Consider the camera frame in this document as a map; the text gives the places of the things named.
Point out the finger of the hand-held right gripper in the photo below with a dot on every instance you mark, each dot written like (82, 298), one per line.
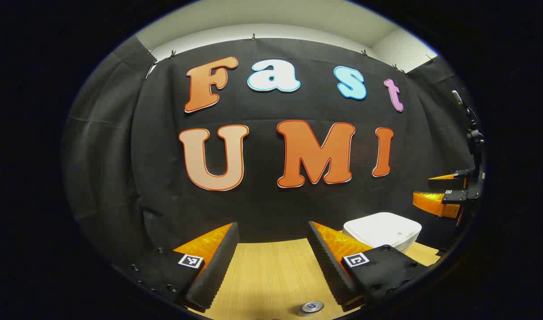
(449, 180)
(436, 202)

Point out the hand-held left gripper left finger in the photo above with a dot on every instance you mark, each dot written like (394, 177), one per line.
(218, 266)

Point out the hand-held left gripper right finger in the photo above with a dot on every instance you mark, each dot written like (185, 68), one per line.
(327, 262)

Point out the silver blue pop can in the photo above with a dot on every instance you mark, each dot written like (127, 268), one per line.
(312, 307)

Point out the white desktop garbage bin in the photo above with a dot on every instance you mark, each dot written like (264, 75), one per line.
(382, 231)

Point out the wooden desktop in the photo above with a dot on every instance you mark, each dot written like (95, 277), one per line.
(271, 275)

